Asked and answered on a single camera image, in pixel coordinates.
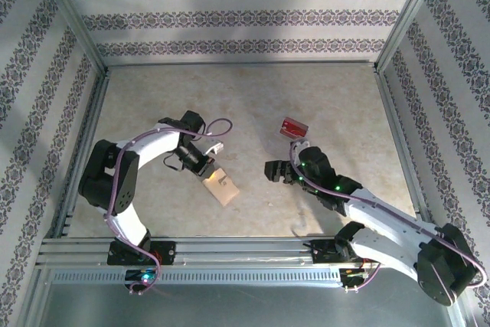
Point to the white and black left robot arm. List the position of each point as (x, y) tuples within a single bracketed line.
[(153, 143)]

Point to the grey metal sheet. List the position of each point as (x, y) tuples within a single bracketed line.
[(245, 308)]

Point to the aluminium mounting rail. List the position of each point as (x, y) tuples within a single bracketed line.
[(237, 250)]

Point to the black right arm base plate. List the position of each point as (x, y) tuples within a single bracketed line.
[(323, 252)]

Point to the red credit card stack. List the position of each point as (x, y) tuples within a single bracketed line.
[(294, 128)]

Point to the beige card holder wallet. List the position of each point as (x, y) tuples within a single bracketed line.
[(226, 189)]

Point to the aluminium frame post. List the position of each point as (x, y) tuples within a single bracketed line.
[(69, 13), (411, 13)]

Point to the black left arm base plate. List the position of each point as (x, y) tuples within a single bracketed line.
[(166, 252)]

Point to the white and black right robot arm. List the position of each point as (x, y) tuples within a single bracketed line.
[(383, 223)]

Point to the aluminium frame rail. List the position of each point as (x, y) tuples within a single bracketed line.
[(82, 151), (402, 143), (241, 63)]

